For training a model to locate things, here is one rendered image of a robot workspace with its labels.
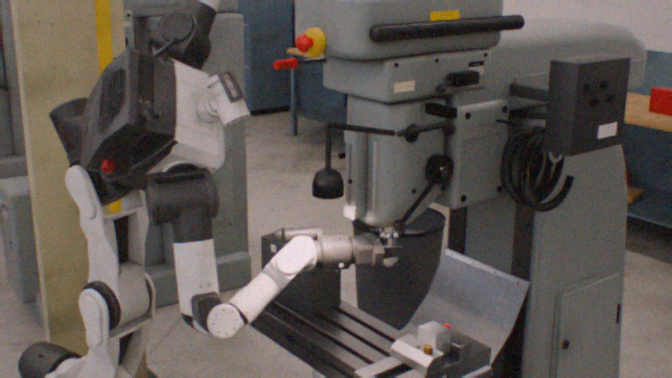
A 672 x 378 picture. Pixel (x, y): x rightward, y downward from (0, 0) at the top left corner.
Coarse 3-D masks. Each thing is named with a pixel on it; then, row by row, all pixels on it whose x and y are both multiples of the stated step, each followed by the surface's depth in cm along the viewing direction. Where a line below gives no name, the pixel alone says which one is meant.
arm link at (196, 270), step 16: (208, 240) 186; (176, 256) 185; (192, 256) 184; (208, 256) 185; (176, 272) 187; (192, 272) 184; (208, 272) 185; (192, 288) 184; (208, 288) 185; (192, 304) 184; (208, 304) 184; (224, 304) 185; (208, 320) 183; (224, 320) 184; (240, 320) 187; (224, 336) 184
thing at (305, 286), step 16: (272, 240) 242; (272, 256) 243; (304, 272) 234; (320, 272) 235; (336, 272) 239; (288, 288) 241; (304, 288) 235; (320, 288) 236; (336, 288) 241; (288, 304) 242; (304, 304) 237; (320, 304) 238; (336, 304) 242
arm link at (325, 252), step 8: (288, 232) 201; (296, 232) 202; (304, 232) 202; (312, 232) 202; (320, 232) 203; (288, 240) 201; (312, 240) 200; (320, 240) 200; (328, 240) 200; (320, 248) 200; (328, 248) 199; (320, 256) 200; (328, 256) 199; (312, 264) 199; (320, 264) 200; (328, 264) 200
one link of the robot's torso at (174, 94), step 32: (128, 64) 185; (160, 64) 191; (192, 64) 202; (96, 96) 196; (128, 96) 181; (160, 96) 187; (192, 96) 195; (96, 128) 191; (128, 128) 180; (160, 128) 184; (192, 128) 191; (224, 128) 204; (96, 160) 192; (128, 160) 194; (160, 160) 188; (192, 160) 190; (224, 160) 200
